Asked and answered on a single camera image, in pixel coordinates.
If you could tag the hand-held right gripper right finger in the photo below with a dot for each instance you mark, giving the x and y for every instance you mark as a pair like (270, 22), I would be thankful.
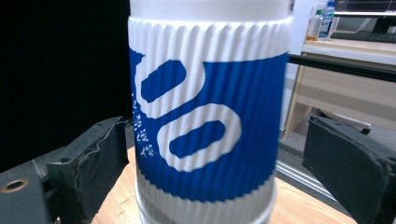
(351, 168)

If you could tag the dark monitor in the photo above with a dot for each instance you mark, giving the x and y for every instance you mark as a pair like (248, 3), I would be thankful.
(364, 6)

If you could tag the light wooden desk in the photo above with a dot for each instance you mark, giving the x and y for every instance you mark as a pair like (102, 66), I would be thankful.
(348, 96)

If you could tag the black frame bar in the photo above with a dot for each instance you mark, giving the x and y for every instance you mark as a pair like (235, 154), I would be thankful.
(342, 67)

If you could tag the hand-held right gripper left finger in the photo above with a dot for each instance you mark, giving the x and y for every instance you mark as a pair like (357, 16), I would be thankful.
(90, 168)

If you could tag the black keyboard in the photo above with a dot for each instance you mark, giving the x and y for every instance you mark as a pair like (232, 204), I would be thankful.
(364, 36)

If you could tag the short metal floor rail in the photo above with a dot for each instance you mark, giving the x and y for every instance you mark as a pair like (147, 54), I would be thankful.
(302, 177)

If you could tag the white cabinet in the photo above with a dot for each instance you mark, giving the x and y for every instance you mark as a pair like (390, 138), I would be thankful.
(299, 28)

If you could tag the bottle with green cap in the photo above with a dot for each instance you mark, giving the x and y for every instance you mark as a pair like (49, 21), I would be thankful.
(314, 28)

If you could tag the blue and white ribbed cup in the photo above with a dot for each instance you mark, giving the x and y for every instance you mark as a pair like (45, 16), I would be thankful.
(218, 93)

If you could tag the clear bottle with blue label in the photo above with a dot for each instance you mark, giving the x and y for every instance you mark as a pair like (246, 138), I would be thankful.
(327, 21)

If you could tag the office chair base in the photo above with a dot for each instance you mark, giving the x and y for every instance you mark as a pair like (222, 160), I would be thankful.
(345, 119)

